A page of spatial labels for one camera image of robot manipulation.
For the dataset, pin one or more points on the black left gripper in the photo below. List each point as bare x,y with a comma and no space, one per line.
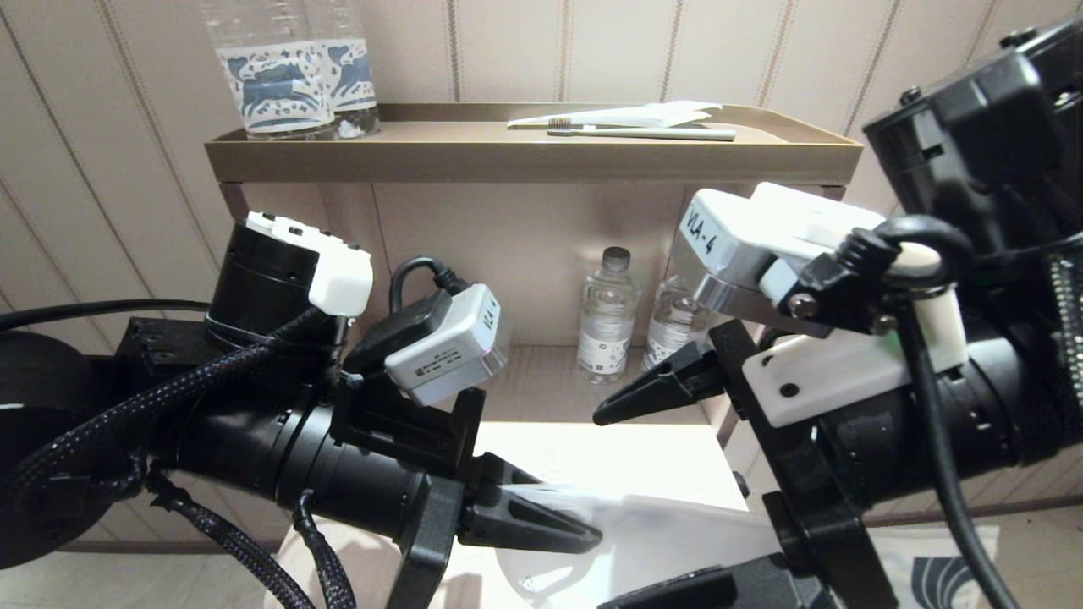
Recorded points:
423,431

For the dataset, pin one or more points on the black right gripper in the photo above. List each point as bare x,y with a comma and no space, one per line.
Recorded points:
804,524

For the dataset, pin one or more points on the white blue patterned pouch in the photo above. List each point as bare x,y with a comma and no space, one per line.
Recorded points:
660,541

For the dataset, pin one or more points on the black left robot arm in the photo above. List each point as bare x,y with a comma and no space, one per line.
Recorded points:
254,440

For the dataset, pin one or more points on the small clear water bottle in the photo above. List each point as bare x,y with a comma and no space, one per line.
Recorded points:
668,326
605,330

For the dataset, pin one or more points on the beige wooden shelf cabinet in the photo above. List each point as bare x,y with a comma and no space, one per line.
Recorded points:
541,245

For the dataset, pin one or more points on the grey-green toothbrush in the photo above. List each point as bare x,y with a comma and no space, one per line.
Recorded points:
660,134

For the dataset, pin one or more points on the white paper wrapper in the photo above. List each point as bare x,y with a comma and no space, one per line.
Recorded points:
651,114

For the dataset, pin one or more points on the large blue-label water bottle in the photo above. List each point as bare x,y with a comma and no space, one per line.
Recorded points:
355,76
279,93

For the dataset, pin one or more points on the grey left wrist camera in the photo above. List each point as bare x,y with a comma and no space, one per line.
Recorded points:
448,347

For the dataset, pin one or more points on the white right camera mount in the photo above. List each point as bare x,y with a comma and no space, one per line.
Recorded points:
829,381

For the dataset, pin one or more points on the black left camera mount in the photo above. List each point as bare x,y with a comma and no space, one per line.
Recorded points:
398,334

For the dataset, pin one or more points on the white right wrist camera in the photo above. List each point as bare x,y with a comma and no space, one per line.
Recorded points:
744,245

